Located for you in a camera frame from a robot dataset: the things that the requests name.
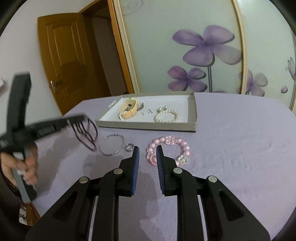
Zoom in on thin silver bangle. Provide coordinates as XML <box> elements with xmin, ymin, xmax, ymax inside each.
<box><xmin>99</xmin><ymin>134</ymin><xmax>125</xmax><ymax>156</ymax></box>

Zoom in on floral glass wardrobe door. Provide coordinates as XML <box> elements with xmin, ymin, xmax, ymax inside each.
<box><xmin>232</xmin><ymin>0</ymin><xmax>296</xmax><ymax>109</ymax></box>
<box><xmin>113</xmin><ymin>0</ymin><xmax>245</xmax><ymax>94</ymax></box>

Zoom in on person's left hand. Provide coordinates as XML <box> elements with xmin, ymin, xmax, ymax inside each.
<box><xmin>0</xmin><ymin>142</ymin><xmax>39</xmax><ymax>186</ymax></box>

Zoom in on pink bead bracelet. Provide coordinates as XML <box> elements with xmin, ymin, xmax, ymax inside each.
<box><xmin>147</xmin><ymin>136</ymin><xmax>192</xmax><ymax>167</ymax></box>

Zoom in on wooden door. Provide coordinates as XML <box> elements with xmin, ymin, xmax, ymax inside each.
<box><xmin>37</xmin><ymin>13</ymin><xmax>103</xmax><ymax>116</ymax></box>

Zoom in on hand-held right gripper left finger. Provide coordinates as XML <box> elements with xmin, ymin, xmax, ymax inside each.
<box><xmin>25</xmin><ymin>146</ymin><xmax>140</xmax><ymax>241</ymax></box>

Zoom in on grey cardboard box tray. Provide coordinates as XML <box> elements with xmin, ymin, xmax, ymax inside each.
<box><xmin>95</xmin><ymin>91</ymin><xmax>197</xmax><ymax>133</ymax></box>

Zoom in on white pearl bracelet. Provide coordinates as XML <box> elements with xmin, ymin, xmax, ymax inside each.
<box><xmin>153</xmin><ymin>106</ymin><xmax>180</xmax><ymax>123</ymax></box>

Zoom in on beige wrist watch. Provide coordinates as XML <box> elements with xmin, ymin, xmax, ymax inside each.
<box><xmin>119</xmin><ymin>98</ymin><xmax>139</xmax><ymax>120</ymax></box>

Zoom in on wooden door frame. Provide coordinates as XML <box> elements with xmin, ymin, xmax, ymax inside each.
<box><xmin>79</xmin><ymin>0</ymin><xmax>139</xmax><ymax>109</ymax></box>

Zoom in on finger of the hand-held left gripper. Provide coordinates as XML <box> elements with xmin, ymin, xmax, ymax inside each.
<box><xmin>53</xmin><ymin>113</ymin><xmax>85</xmax><ymax>132</ymax></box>

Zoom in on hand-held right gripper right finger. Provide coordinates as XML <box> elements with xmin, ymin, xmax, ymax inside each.
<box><xmin>156</xmin><ymin>145</ymin><xmax>271</xmax><ymax>241</ymax></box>

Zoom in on brass door handle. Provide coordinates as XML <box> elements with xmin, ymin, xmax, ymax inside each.
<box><xmin>50</xmin><ymin>80</ymin><xmax>63</xmax><ymax>94</ymax></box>

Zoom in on purple bedsheet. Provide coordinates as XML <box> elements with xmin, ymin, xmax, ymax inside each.
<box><xmin>35</xmin><ymin>91</ymin><xmax>296</xmax><ymax>241</ymax></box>

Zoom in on dark red bead necklace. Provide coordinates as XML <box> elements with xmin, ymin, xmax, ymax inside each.
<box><xmin>70</xmin><ymin>112</ymin><xmax>100</xmax><ymax>152</ymax></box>

